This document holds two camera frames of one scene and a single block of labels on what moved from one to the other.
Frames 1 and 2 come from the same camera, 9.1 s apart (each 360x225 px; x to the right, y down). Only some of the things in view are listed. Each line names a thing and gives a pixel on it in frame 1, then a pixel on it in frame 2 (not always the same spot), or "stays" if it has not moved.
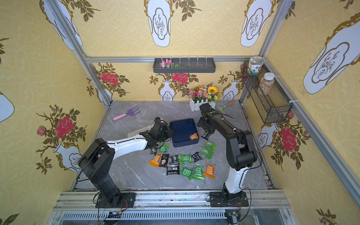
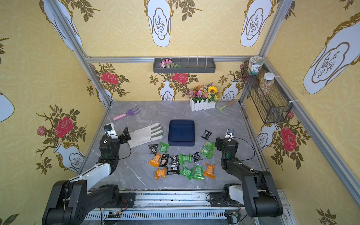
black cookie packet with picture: x=164 y=159 stays
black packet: x=153 y=149 stays
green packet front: x=198 y=173 stays
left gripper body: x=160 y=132 → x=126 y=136
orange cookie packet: x=155 y=162 stays
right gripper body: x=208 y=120 → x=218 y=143
